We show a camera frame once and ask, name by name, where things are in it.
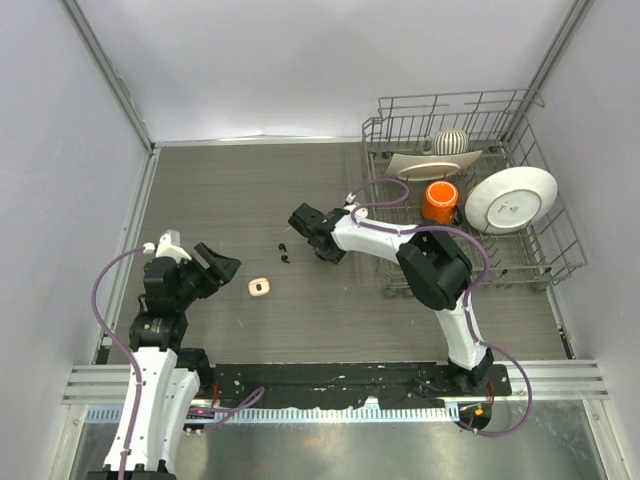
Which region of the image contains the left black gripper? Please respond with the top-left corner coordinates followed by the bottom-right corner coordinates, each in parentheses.
top-left (173, 243), bottom-right (239, 309)

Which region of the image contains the beige earbud charging case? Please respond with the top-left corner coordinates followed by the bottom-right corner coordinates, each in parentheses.
top-left (248, 278), bottom-right (271, 297)

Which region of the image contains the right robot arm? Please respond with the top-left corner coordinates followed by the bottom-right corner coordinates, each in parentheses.
top-left (288, 203), bottom-right (494, 395)

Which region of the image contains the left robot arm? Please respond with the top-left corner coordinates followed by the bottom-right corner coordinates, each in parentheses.
top-left (87, 234), bottom-right (242, 479)

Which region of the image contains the white square plate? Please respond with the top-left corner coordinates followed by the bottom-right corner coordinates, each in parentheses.
top-left (384, 150), bottom-right (482, 181)

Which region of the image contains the orange mug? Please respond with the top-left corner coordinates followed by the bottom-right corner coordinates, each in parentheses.
top-left (422, 180), bottom-right (459, 225)

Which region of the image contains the striped ceramic mug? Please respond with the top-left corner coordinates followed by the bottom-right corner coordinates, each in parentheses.
top-left (421, 128), bottom-right (469, 156)

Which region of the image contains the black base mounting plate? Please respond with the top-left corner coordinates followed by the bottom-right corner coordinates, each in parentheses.
top-left (196, 362), bottom-right (512, 410)

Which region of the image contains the white round plate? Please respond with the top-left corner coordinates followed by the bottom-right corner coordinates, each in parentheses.
top-left (464, 166), bottom-right (558, 235)

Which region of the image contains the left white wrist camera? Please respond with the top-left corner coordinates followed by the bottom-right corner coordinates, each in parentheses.
top-left (143, 229), bottom-right (192, 263)

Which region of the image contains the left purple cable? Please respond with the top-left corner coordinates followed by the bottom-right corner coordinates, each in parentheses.
top-left (93, 244), bottom-right (156, 474)

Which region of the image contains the grey wire dish rack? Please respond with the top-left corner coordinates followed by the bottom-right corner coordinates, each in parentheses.
top-left (361, 89), bottom-right (587, 290)

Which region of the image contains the white slotted cable duct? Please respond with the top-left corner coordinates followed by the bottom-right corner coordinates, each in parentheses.
top-left (84, 403), bottom-right (459, 426)

